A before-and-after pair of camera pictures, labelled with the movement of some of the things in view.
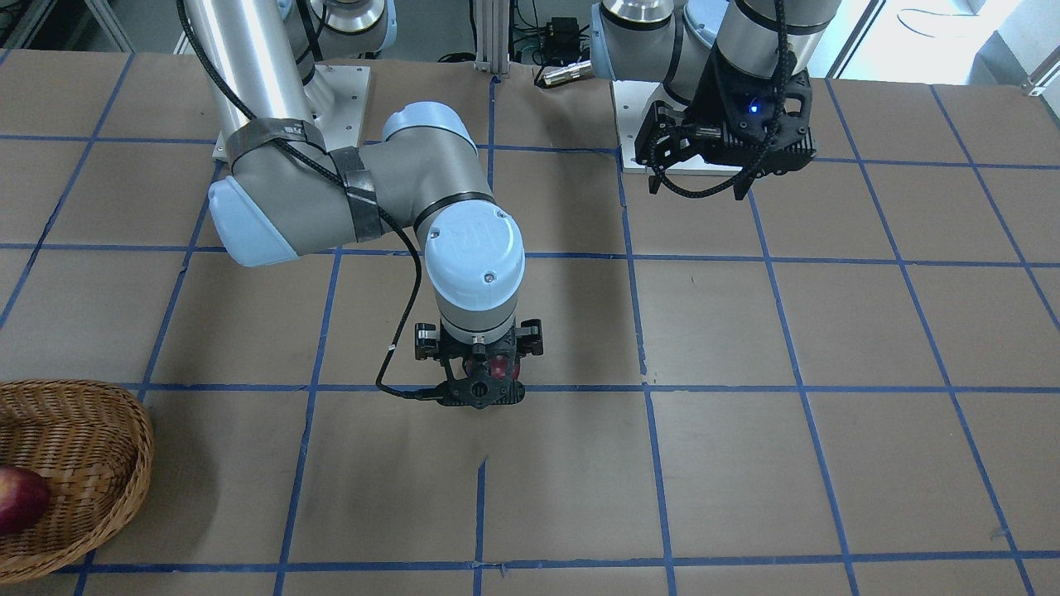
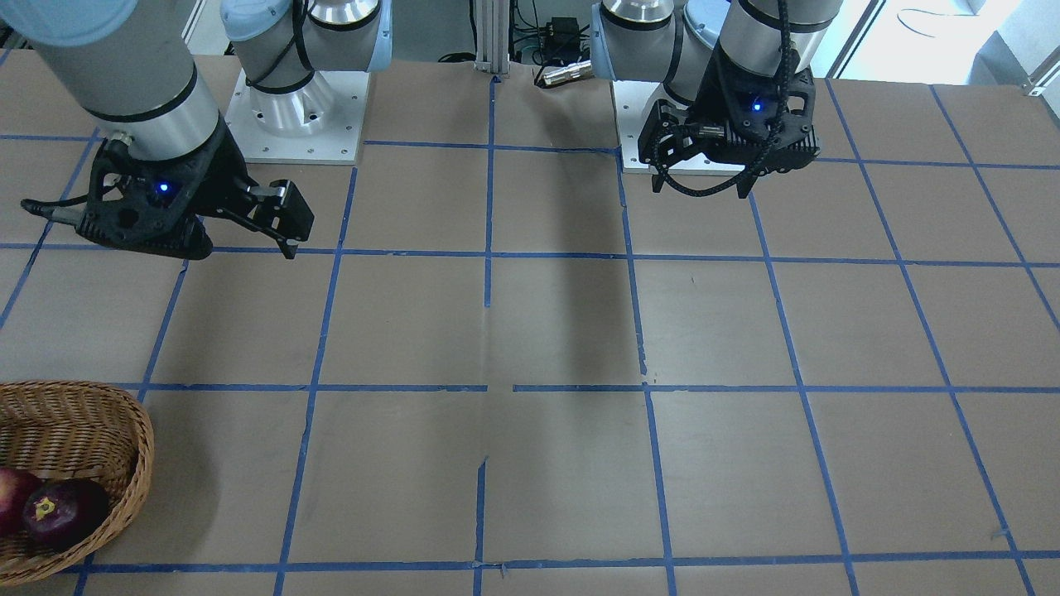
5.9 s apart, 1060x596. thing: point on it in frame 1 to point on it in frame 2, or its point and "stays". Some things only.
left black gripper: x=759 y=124 stays
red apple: x=24 y=498 stays
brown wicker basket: x=94 y=444 stays
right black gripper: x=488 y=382 to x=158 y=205
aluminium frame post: x=492 y=36 stays
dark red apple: x=498 y=368 to x=60 y=514
